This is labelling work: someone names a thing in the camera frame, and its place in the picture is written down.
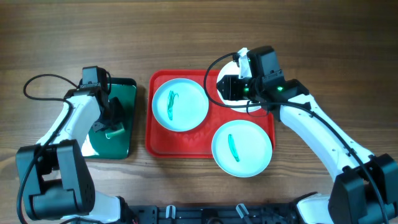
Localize white plate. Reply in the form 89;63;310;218
211;120;272;178
152;78;209;132
216;61;261;113

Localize green scrub sponge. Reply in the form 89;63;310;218
105;123;126;139

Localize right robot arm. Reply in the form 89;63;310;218
216;46;397;223

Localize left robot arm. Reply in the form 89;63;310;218
16;66;134;223

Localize dark green water tray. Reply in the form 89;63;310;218
81;78;137;159

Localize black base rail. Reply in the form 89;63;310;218
129;203;299;224

